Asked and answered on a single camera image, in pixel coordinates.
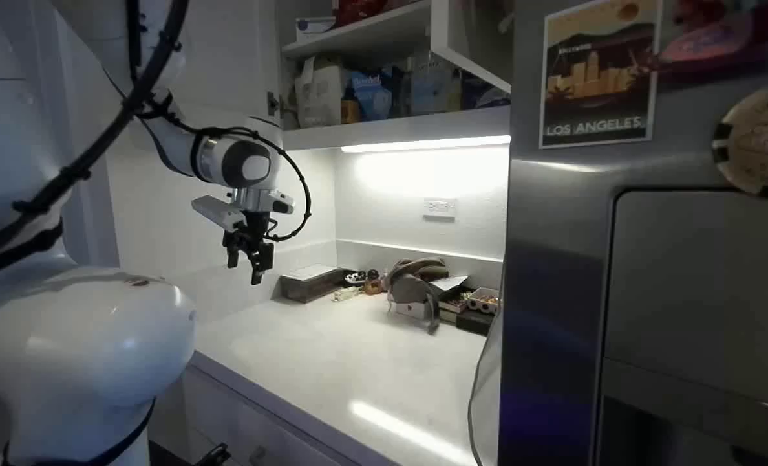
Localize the stainless steel refrigerator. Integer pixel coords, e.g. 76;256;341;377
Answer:
496;0;768;466

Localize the under-cabinet light strip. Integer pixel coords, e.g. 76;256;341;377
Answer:
341;133;512;154

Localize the white lower cabinet drawer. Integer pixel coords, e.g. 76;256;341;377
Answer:
151;351;392;466

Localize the small brown box pile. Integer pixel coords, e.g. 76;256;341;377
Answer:
437;273;502;333

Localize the white cabinet door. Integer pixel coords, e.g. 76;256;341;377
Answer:
173;0;279;136

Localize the white paper bag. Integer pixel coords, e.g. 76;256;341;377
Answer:
295;56;348;126

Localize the round poker chip magnet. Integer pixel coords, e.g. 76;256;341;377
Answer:
712;85;768;198

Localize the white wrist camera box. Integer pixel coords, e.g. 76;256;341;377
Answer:
193;195;244;230

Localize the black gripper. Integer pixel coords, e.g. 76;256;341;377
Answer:
222;211;275;285

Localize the white cabinet shelf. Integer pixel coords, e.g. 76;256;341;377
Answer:
283;0;512;149

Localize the small round counter item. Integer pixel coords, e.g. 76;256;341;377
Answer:
345;269;387;294

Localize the blue snack bag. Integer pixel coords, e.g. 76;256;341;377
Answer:
353;71;394;122

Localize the white wall outlet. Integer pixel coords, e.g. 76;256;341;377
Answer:
423;195;459;220

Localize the pink red magnet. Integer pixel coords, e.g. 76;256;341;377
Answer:
655;0;768;82

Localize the dark grey tray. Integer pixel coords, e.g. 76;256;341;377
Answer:
275;267;345;302

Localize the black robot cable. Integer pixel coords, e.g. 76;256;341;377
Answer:
0;0;313;285

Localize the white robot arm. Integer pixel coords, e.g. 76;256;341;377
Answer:
0;0;284;466

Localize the Los Angeles poster magnet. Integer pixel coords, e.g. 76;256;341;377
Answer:
539;0;663;149

